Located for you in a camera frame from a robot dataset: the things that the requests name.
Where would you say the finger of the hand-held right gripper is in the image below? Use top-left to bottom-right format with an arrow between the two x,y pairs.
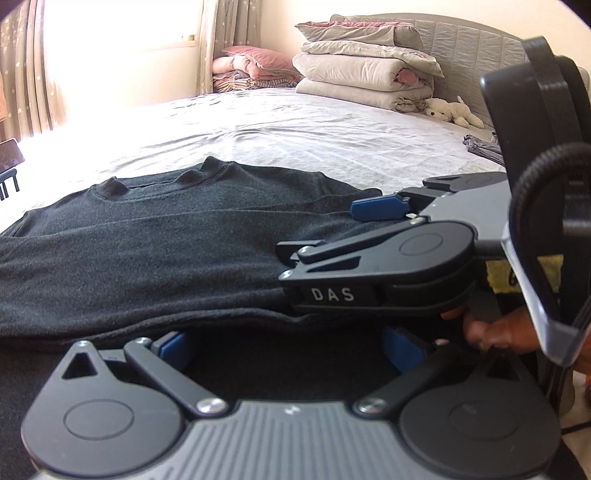
276,225 -> 402,280
350,173 -> 509,222

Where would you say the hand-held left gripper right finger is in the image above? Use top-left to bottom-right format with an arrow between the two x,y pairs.
353,325 -> 520,420

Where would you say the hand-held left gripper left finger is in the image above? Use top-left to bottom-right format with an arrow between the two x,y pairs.
62,330 -> 232,420

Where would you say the black sweater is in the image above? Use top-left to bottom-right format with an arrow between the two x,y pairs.
0,156 -> 462,472

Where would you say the person's right hand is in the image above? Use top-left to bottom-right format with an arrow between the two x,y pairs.
441,307 -> 548,356

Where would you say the grey garment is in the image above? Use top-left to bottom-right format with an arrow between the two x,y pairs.
463,131 -> 506,164

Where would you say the white plush toy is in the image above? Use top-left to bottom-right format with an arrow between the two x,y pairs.
424,96 -> 485,129

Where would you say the folded grey quilt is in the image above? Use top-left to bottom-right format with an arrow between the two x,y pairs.
293,53 -> 435,112

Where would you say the stack of striped folded blankets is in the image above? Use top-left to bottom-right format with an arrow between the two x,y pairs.
212,69 -> 298,92

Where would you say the grey and pink pillow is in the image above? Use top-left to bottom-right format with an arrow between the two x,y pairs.
295,14 -> 428,51

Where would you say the chair-shaped black phone stand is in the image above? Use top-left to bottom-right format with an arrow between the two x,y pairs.
0,167 -> 21,201

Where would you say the grey star curtain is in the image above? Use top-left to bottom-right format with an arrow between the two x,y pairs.
198,0 -> 252,93
0,0 -> 65,139

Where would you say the tablet on small stand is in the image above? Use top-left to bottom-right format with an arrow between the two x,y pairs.
0,137 -> 25,174

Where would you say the window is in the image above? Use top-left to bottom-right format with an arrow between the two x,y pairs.
41,0 -> 206,51

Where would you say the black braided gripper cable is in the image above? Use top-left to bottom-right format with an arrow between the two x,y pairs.
510,143 -> 591,324

